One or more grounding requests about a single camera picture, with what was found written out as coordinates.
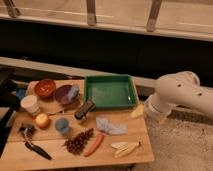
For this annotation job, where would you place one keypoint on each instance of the red bowl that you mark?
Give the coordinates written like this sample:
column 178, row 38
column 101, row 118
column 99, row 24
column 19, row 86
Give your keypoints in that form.
column 45, row 88

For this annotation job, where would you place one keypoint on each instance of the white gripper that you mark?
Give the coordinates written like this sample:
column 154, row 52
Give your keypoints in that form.
column 154, row 106

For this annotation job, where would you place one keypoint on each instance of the bunch of dried grapes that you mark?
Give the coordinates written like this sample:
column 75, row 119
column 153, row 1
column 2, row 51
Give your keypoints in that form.
column 77, row 144

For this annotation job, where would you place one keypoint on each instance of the white paper cup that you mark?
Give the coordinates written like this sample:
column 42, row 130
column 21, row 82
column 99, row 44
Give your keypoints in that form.
column 30, row 104

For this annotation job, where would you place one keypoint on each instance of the black stand at left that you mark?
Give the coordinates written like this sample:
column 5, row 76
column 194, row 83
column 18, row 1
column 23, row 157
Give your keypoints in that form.
column 7, row 100

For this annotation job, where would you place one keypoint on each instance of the yellow apple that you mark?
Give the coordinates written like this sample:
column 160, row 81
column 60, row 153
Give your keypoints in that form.
column 42, row 120

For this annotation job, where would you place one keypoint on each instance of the green plastic tray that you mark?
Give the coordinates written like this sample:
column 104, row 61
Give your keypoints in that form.
column 110, row 92

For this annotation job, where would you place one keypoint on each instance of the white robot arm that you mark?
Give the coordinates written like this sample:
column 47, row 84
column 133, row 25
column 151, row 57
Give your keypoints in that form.
column 171, row 90

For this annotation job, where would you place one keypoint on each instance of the small blue object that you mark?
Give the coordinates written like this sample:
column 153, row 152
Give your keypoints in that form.
column 20, row 92

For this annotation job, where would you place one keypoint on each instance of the blue plastic cup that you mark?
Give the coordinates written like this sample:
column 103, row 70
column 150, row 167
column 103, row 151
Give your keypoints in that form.
column 62, row 126

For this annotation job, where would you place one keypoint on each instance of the light blue towel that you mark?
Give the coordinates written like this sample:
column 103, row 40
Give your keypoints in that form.
column 104, row 125

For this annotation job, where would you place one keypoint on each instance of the yellow banana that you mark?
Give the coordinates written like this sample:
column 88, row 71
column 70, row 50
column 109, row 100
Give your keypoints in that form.
column 124, row 148

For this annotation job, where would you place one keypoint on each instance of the purple bowl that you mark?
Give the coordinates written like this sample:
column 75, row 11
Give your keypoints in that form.
column 60, row 95

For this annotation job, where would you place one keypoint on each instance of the round wooden board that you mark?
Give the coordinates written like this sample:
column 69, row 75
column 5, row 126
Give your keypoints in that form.
column 51, row 106

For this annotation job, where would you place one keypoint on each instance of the black handled peeler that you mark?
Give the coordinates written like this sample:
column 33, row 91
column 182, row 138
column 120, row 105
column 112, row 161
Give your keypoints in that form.
column 27, row 131

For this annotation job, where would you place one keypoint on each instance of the blue sponge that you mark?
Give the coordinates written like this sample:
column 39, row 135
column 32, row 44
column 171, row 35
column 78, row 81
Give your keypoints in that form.
column 73, row 92

